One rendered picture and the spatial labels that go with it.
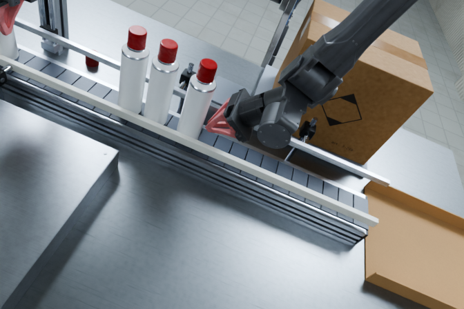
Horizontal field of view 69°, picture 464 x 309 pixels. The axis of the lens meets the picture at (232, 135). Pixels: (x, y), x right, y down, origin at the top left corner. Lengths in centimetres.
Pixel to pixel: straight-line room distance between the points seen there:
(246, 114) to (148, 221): 28
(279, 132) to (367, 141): 41
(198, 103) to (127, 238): 28
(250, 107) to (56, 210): 38
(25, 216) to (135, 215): 18
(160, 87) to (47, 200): 28
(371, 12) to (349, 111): 36
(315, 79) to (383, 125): 36
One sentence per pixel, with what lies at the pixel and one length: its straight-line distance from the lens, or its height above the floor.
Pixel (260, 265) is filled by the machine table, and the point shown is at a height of 83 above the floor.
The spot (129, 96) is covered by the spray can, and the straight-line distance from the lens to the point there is 73.
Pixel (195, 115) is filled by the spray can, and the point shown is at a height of 97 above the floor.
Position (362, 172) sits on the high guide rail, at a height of 96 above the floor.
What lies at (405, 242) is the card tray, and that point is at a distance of 93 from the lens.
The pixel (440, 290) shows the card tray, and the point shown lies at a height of 83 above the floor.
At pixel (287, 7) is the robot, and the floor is 83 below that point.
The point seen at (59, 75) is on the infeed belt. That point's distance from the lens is 86.
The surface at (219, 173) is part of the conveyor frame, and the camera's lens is 72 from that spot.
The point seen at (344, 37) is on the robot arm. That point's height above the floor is 123.
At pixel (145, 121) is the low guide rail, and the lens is 72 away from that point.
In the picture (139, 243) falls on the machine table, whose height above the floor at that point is 83.
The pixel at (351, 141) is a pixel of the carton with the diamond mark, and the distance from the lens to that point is 92.
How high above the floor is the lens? 144
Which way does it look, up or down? 45 degrees down
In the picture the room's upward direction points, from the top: 24 degrees clockwise
